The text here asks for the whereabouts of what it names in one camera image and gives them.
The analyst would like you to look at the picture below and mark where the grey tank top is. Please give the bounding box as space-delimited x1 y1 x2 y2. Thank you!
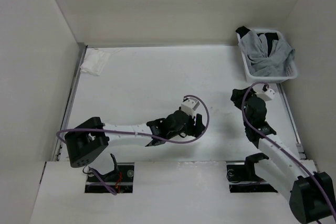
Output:
236 27 295 77

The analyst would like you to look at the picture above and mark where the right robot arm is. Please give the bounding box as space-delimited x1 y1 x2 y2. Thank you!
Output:
230 86 335 223

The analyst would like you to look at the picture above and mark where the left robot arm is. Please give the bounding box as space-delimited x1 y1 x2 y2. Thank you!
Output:
63 110 209 182

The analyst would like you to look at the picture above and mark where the black tank top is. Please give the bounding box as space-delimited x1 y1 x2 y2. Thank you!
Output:
235 26 279 57

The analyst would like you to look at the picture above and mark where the white folded tank top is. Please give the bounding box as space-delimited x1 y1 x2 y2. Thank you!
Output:
80 50 111 76

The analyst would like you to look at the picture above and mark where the white plastic laundry basket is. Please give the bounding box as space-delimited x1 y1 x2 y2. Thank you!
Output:
236 26 298 83

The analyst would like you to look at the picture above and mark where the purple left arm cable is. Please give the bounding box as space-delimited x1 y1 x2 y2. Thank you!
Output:
57 94 210 196

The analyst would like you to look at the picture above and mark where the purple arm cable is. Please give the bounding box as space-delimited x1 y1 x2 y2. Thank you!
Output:
241 82 336 223
57 94 210 196

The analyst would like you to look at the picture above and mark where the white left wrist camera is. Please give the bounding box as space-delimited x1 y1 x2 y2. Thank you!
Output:
181 98 200 117

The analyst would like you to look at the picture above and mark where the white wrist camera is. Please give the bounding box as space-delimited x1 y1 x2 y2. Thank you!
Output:
256 85 276 102
181 98 200 117

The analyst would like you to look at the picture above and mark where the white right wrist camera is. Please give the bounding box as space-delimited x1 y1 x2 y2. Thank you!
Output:
256 85 276 102

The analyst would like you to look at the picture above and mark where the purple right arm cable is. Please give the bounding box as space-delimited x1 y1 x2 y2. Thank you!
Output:
241 82 336 223

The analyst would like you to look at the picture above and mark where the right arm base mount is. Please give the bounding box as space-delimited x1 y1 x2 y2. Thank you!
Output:
226 163 277 193

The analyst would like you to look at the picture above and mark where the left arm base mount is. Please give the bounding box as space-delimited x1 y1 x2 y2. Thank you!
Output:
82 163 135 194

